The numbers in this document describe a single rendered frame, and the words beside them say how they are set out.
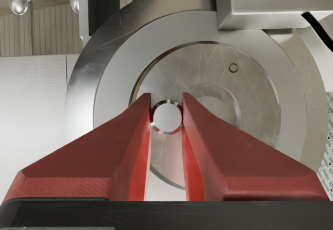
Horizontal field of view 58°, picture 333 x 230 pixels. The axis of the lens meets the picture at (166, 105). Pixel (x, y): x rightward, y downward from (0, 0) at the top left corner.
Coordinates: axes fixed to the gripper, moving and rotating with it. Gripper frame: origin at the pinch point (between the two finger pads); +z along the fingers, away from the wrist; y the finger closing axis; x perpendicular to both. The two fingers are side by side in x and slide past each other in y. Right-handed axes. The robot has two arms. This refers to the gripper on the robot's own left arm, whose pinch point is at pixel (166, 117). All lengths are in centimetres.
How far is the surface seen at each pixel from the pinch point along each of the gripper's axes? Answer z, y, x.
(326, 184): 13.1, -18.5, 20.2
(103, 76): 3.7, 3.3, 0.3
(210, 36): 5.4, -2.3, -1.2
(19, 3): 37.5, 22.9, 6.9
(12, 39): 310, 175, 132
